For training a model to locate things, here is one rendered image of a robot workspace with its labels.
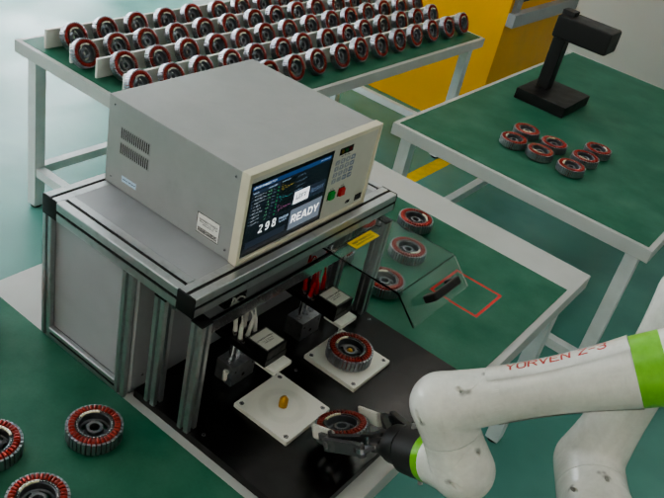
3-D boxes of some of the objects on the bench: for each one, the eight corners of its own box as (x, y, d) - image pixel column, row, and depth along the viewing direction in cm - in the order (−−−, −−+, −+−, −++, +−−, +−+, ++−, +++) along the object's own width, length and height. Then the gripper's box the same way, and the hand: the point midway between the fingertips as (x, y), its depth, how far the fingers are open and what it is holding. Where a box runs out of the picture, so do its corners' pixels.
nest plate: (388, 364, 197) (389, 360, 196) (353, 392, 186) (354, 388, 185) (340, 332, 203) (341, 328, 203) (303, 358, 192) (304, 354, 192)
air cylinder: (317, 329, 202) (322, 312, 199) (298, 342, 197) (303, 324, 194) (302, 319, 204) (306, 301, 201) (283, 331, 199) (287, 313, 196)
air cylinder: (253, 373, 185) (256, 354, 182) (230, 387, 179) (233, 369, 176) (236, 361, 187) (240, 342, 184) (213, 374, 181) (216, 357, 178)
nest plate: (329, 412, 179) (330, 408, 179) (286, 447, 168) (287, 442, 168) (278, 375, 186) (279, 372, 185) (233, 406, 175) (233, 402, 174)
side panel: (132, 391, 175) (144, 272, 158) (122, 397, 173) (132, 277, 156) (51, 325, 187) (54, 207, 170) (41, 330, 185) (41, 211, 168)
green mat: (566, 290, 246) (567, 290, 246) (471, 380, 202) (471, 379, 201) (327, 158, 286) (327, 158, 286) (204, 209, 241) (204, 209, 241)
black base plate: (460, 379, 201) (463, 373, 200) (298, 532, 154) (300, 524, 153) (315, 287, 221) (317, 280, 220) (132, 396, 174) (133, 388, 173)
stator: (379, 362, 195) (383, 350, 193) (349, 379, 187) (352, 368, 185) (347, 336, 200) (350, 324, 198) (315, 352, 193) (318, 340, 191)
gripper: (360, 489, 144) (291, 456, 162) (455, 447, 157) (381, 421, 175) (355, 450, 143) (287, 421, 161) (451, 410, 156) (377, 387, 174)
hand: (342, 423), depth 166 cm, fingers closed on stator, 11 cm apart
